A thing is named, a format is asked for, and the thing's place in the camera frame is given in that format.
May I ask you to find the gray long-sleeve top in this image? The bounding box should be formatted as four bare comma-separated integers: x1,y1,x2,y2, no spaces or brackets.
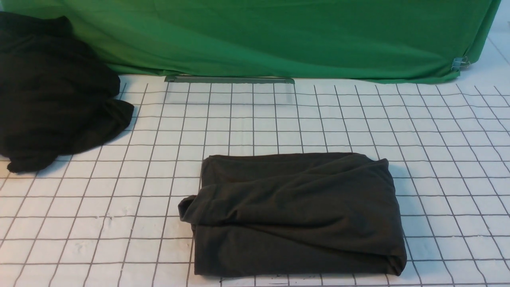
178,152,407,278

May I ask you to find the silver binder clip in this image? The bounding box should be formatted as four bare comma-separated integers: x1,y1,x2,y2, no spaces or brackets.
451,56,471,72

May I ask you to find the green backdrop cloth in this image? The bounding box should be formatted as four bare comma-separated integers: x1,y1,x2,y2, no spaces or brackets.
1,0,500,84

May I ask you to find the black crumpled garment pile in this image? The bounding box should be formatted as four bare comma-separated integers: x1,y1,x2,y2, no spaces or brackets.
0,12,134,173

